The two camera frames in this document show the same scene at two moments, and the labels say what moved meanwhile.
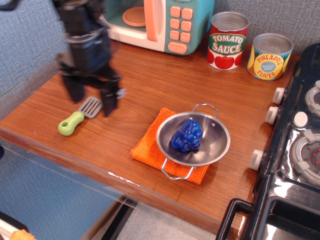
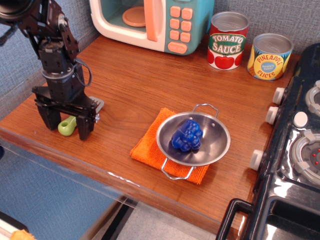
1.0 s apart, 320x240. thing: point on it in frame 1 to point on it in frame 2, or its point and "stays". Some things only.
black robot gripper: [85, 60] to [66, 89]
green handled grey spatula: [89, 109] stays
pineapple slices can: [269, 56] stays
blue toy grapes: [188, 136] stays
